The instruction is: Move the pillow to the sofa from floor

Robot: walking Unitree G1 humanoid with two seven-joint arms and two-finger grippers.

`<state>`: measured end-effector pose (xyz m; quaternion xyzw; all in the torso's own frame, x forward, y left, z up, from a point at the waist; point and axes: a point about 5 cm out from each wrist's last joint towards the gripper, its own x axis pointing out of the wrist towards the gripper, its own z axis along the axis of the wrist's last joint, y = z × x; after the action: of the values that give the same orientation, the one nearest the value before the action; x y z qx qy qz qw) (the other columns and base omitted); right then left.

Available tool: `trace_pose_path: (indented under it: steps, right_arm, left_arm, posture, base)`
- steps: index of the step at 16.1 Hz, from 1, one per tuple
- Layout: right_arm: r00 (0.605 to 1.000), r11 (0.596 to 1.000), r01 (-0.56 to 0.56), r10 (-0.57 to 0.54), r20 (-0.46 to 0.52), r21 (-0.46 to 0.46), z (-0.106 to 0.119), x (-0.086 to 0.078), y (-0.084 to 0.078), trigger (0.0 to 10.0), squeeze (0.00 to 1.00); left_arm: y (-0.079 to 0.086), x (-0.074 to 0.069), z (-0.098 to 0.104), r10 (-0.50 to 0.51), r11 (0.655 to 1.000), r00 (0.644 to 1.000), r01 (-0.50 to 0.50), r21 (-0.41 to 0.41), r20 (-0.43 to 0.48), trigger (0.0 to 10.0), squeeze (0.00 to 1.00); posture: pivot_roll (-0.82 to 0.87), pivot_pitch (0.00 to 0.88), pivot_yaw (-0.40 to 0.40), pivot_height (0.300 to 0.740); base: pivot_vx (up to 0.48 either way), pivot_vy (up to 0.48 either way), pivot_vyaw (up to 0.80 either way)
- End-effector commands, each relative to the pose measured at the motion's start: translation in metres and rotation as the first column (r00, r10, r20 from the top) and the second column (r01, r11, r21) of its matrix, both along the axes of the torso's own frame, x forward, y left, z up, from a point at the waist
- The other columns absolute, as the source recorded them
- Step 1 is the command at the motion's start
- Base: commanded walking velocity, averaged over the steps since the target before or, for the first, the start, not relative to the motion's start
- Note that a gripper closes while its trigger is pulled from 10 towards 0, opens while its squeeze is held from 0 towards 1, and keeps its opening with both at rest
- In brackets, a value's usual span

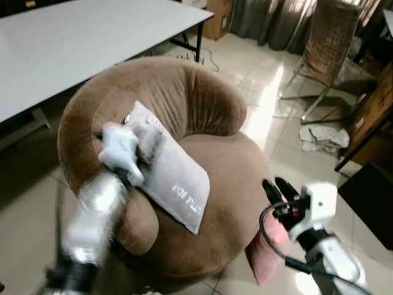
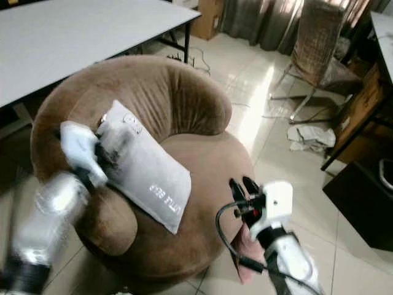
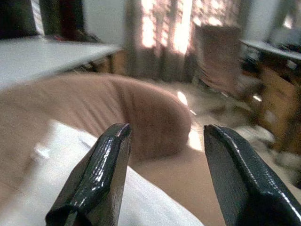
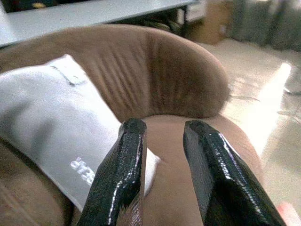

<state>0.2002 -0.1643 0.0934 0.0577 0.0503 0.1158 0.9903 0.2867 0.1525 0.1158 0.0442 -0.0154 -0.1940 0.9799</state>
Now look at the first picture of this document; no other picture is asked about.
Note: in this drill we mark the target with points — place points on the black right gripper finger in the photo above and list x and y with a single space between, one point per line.
273 193
287 188

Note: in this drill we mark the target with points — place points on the grey rectangular pillow with print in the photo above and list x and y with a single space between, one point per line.
175 178

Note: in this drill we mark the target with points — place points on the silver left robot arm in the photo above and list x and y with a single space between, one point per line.
92 215

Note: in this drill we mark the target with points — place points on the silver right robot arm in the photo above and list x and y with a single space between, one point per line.
334 261

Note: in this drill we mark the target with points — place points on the pink pillow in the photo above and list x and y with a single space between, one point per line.
265 252

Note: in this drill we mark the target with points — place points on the brown round velvet sofa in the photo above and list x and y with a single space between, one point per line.
209 166

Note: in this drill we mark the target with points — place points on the crumpled white cloth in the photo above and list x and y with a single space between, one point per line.
322 138

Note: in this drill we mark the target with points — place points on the black box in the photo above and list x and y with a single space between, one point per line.
368 203

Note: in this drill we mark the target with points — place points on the large white table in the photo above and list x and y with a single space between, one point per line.
80 43

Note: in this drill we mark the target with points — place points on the brown cardboard box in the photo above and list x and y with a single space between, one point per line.
218 18

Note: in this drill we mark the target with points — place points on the grey curtain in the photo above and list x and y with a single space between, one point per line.
270 21

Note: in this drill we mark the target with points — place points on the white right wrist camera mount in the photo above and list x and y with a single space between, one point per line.
319 206

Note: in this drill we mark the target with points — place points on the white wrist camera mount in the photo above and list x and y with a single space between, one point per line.
319 206
120 150

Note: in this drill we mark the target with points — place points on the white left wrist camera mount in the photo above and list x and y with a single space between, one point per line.
120 150

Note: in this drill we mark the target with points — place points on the wooden desk with black frame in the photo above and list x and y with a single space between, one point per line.
374 117

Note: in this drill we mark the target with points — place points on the brown wicker metal-frame chair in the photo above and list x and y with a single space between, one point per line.
331 43

